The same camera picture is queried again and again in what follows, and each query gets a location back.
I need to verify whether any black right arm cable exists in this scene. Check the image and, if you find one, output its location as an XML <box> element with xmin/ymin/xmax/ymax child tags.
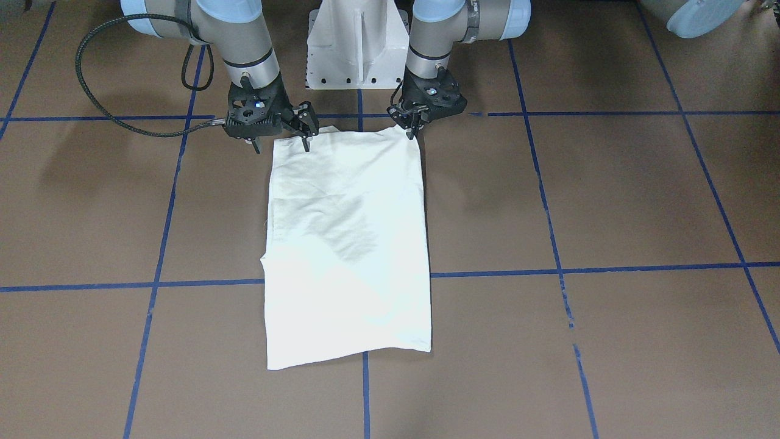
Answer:
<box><xmin>74</xmin><ymin>15</ymin><xmax>232</xmax><ymax>138</ymax></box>

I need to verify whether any cream long sleeve cat shirt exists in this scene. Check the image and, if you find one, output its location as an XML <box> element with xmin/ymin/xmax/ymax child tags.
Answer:
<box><xmin>261</xmin><ymin>127</ymin><xmax>432</xmax><ymax>371</ymax></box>

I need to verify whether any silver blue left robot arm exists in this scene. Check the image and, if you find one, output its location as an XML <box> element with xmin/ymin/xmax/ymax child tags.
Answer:
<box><xmin>387</xmin><ymin>1</ymin><xmax>531</xmax><ymax>140</ymax></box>

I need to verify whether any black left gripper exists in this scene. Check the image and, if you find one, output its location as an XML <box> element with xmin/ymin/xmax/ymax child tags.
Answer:
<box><xmin>387</xmin><ymin>66</ymin><xmax>467</xmax><ymax>141</ymax></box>

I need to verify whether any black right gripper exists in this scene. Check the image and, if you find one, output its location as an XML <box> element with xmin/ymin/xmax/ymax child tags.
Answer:
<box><xmin>229</xmin><ymin>73</ymin><xmax>320</xmax><ymax>152</ymax></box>

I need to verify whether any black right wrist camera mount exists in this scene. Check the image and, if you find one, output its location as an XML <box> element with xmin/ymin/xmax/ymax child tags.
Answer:
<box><xmin>223</xmin><ymin>91</ymin><xmax>282</xmax><ymax>154</ymax></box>

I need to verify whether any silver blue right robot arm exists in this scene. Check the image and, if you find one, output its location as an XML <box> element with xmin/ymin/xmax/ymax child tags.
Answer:
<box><xmin>121</xmin><ymin>1</ymin><xmax>319</xmax><ymax>152</ymax></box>

